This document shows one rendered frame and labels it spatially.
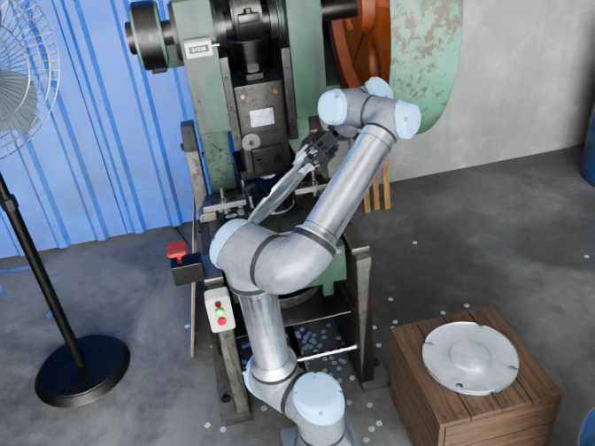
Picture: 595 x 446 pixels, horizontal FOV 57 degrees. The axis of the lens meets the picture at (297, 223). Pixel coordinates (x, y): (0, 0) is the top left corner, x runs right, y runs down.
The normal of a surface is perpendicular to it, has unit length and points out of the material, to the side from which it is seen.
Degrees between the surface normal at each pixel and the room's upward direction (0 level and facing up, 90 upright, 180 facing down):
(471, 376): 0
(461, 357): 0
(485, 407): 0
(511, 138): 90
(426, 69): 104
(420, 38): 92
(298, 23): 90
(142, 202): 90
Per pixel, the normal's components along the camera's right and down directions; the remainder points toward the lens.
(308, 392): 0.00, -0.78
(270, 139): 0.22, 0.52
